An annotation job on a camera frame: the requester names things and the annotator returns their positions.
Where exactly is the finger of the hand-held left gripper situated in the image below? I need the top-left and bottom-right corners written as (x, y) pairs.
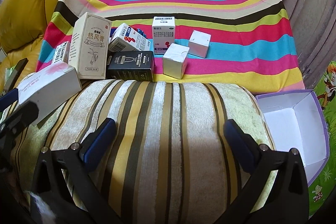
top-left (0, 101), bottom-right (40, 140)
top-left (0, 89), bottom-right (19, 110)

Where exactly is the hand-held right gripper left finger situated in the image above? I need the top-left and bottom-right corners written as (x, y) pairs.
top-left (31, 118), bottom-right (117, 224)

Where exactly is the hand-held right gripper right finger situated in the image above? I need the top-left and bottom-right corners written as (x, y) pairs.
top-left (223, 119), bottom-right (310, 224)

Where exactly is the white pink box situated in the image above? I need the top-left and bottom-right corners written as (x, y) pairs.
top-left (18, 61), bottom-right (82, 127)

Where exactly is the purple cardboard box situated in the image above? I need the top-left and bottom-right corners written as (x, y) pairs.
top-left (255, 89), bottom-right (330, 188)

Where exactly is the small white barcode box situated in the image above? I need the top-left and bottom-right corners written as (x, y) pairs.
top-left (52, 41), bottom-right (71, 65)

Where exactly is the black box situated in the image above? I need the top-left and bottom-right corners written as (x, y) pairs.
top-left (106, 51), bottom-right (155, 82)

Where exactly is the tall beige box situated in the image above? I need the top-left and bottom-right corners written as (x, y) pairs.
top-left (69, 12), bottom-right (112, 79)

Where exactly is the silver box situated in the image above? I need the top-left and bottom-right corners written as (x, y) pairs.
top-left (163, 43), bottom-right (190, 80)
top-left (188, 30), bottom-right (212, 58)

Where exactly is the white box red blue print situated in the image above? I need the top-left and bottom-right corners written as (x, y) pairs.
top-left (108, 23), bottom-right (151, 52)

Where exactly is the white barcode medicine box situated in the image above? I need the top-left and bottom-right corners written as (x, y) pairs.
top-left (152, 17), bottom-right (176, 55)

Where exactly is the black smartphone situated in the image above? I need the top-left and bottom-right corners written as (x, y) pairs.
top-left (5, 57), bottom-right (29, 89)

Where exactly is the beige striped cushion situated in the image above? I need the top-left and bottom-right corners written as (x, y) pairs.
top-left (0, 79), bottom-right (279, 224)

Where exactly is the yellow leather sofa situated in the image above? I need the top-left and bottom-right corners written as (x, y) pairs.
top-left (0, 0), bottom-right (79, 88)

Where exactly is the green cartoon mat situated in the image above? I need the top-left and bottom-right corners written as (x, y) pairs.
top-left (307, 60), bottom-right (336, 216)

